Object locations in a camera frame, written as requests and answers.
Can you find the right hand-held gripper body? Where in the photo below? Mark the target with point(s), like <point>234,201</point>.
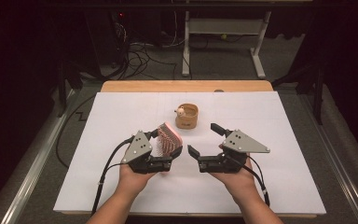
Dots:
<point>244,144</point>

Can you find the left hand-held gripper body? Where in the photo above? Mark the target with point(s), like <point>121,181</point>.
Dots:
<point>138,147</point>

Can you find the pink hairbrush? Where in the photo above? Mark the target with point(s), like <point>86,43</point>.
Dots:
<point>169,138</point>

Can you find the person's left hand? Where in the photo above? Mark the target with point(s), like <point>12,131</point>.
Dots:
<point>133,182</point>

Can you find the person's right hand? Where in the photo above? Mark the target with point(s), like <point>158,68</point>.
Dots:
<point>239,183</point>

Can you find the tan wooden holder cup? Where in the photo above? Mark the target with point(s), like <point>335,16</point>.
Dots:
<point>187,122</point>

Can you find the small cream animal figure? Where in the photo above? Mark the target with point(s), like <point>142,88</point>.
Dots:
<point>180,111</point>

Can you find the white board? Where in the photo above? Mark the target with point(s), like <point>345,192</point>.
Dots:
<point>121,115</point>

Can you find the wooden table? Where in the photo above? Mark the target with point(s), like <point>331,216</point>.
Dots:
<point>167,86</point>

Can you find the dark metal stand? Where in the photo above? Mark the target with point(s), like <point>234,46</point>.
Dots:
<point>318,93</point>
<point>62,90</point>

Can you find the small yellow ball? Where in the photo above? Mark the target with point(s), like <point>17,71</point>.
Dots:
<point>223,36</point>

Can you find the dark computer tower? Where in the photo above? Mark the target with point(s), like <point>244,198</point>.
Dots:
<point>105,37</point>

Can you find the aluminium rail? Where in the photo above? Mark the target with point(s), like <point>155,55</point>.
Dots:
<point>43,146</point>
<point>332,155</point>

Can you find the white metal stand frame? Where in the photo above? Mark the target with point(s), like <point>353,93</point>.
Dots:
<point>223,26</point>

